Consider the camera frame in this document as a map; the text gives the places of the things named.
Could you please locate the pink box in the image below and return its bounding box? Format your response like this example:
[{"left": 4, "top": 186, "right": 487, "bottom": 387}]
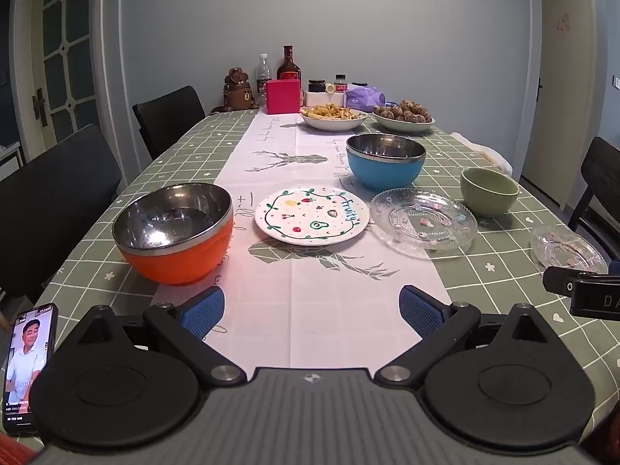
[{"left": 265, "top": 78, "right": 302, "bottom": 115}]

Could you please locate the white side cabinet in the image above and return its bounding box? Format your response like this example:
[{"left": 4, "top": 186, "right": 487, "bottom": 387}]
[{"left": 0, "top": 140, "right": 23, "bottom": 171}]

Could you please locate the green checked tablecloth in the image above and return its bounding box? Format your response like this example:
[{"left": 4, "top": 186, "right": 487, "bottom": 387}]
[{"left": 30, "top": 107, "right": 620, "bottom": 451}]

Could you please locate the clear plastic water bottle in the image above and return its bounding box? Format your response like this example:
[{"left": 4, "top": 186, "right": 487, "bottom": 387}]
[{"left": 255, "top": 53, "right": 272, "bottom": 107}]

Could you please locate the green ceramic bowl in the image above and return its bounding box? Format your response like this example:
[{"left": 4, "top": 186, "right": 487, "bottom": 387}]
[{"left": 460, "top": 167, "right": 522, "bottom": 218}]

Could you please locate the white painted fruit plate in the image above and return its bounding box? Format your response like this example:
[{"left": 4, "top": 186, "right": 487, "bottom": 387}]
[{"left": 255, "top": 185, "right": 371, "bottom": 246}]

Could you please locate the white fleece cloth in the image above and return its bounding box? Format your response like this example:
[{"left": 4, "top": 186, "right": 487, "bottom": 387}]
[{"left": 450, "top": 131, "right": 513, "bottom": 176}]

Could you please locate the black wooden chair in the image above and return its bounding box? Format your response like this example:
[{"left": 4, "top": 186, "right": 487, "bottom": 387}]
[
  {"left": 568, "top": 136, "right": 620, "bottom": 249},
  {"left": 132, "top": 86, "right": 207, "bottom": 161},
  {"left": 0, "top": 123, "right": 123, "bottom": 307}
]

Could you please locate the blue steel-lined bowl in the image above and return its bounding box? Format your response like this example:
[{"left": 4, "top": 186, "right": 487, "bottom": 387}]
[{"left": 346, "top": 134, "right": 427, "bottom": 193}]

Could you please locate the large clear glass plate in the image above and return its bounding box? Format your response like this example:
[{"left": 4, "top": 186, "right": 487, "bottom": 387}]
[{"left": 370, "top": 188, "right": 479, "bottom": 253}]

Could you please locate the white bowl of chestnuts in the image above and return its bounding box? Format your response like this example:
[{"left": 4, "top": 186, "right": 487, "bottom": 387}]
[{"left": 372, "top": 99, "right": 436, "bottom": 134}]

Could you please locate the black smartphone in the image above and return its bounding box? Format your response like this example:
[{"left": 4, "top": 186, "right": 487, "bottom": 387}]
[{"left": 2, "top": 303, "right": 60, "bottom": 436}]

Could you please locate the purple plastic bag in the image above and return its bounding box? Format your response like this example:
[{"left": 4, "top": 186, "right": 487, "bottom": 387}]
[{"left": 345, "top": 84, "right": 387, "bottom": 112}]

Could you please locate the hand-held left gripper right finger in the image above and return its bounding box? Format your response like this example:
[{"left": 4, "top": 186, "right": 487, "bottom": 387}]
[{"left": 374, "top": 285, "right": 549, "bottom": 390}]

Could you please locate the white glass-paned door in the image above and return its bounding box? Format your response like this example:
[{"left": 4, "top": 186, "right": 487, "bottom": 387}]
[{"left": 14, "top": 0, "right": 105, "bottom": 165}]

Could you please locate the cream plain door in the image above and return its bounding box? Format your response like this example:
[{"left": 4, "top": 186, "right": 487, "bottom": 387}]
[{"left": 520, "top": 0, "right": 597, "bottom": 210}]

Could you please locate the small clear glass plate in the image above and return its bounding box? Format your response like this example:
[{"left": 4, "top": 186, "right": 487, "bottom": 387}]
[{"left": 529, "top": 224, "right": 610, "bottom": 275}]

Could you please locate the white deer-print table runner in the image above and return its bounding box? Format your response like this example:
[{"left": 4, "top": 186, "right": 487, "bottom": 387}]
[{"left": 152, "top": 107, "right": 454, "bottom": 370}]

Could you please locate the white tray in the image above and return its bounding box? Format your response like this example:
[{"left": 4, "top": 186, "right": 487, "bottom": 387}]
[{"left": 299, "top": 88, "right": 350, "bottom": 107}]

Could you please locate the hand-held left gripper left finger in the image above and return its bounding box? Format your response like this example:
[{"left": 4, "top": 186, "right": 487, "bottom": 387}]
[{"left": 77, "top": 285, "right": 247, "bottom": 389}]

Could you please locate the orange knit clothing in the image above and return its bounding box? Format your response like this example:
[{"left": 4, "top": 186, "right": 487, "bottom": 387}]
[{"left": 0, "top": 433, "right": 38, "bottom": 465}]

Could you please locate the dark glass liquor bottle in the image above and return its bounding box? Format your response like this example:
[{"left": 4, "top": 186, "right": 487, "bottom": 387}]
[{"left": 276, "top": 45, "right": 302, "bottom": 82}]

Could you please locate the orange steel-lined bowl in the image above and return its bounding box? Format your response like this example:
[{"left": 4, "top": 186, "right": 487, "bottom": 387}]
[{"left": 112, "top": 183, "right": 234, "bottom": 286}]

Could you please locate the white bowl of fries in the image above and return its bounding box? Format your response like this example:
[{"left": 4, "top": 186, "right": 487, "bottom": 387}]
[{"left": 299, "top": 103, "right": 369, "bottom": 132}]

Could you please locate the brown bear bottle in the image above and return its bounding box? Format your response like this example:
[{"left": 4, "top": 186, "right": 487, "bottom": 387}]
[{"left": 209, "top": 67, "right": 260, "bottom": 115}]

